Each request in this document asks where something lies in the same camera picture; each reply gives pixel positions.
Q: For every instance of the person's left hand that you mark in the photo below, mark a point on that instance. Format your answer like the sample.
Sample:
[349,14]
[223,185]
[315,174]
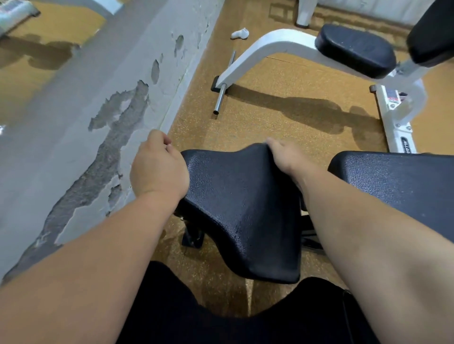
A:
[159,173]

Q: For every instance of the person's right hand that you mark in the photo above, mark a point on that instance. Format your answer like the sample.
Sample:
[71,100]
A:
[291,157]

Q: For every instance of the black adjustable weight bench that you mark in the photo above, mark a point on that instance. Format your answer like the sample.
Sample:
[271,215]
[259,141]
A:
[241,205]

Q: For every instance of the person's right forearm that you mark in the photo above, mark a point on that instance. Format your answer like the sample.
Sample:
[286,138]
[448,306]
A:
[383,255]

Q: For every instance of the person's left forearm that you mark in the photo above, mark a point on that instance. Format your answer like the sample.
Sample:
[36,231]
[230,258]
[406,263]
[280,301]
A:
[81,280]

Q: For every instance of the white exercise machine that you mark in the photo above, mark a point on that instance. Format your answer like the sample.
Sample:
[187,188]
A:
[280,42]

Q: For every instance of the white crumpled cloth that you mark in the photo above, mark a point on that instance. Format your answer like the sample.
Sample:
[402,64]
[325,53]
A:
[240,33]

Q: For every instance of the black trousers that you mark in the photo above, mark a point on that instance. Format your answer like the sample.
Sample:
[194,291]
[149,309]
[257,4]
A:
[177,315]

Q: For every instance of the white metal post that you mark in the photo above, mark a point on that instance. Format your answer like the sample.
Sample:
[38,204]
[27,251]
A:
[305,12]

